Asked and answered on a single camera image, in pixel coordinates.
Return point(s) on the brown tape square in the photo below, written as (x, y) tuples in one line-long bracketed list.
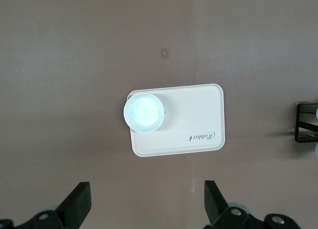
[(164, 52)]

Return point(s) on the cream tray with Rabbit print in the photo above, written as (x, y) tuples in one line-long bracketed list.
[(188, 114)]

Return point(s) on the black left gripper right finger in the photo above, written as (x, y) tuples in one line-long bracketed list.
[(216, 210)]

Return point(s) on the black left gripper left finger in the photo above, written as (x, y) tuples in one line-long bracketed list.
[(74, 206)]

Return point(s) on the white cup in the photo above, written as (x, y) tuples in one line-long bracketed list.
[(144, 112)]

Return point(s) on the pale whitish cup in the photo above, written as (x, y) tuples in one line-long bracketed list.
[(316, 113)]

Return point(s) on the black metal cup rack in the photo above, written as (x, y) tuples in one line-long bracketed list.
[(296, 122)]

